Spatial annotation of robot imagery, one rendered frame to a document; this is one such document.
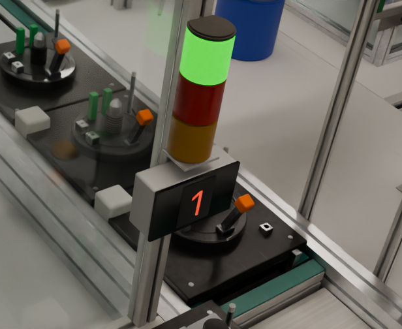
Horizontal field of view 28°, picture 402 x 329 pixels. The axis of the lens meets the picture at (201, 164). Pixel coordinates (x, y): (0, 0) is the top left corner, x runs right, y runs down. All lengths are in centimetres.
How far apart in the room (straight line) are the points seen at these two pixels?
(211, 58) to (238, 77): 106
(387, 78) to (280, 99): 32
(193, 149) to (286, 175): 73
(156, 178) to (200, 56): 15
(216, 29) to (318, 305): 57
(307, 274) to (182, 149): 45
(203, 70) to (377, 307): 55
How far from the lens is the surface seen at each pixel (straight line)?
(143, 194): 90
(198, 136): 87
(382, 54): 205
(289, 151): 167
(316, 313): 125
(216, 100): 85
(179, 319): 112
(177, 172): 91
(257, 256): 123
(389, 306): 124
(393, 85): 201
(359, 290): 125
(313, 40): 212
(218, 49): 81
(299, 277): 125
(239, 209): 117
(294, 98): 184
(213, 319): 95
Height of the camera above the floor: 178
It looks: 36 degrees down
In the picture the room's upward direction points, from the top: 11 degrees clockwise
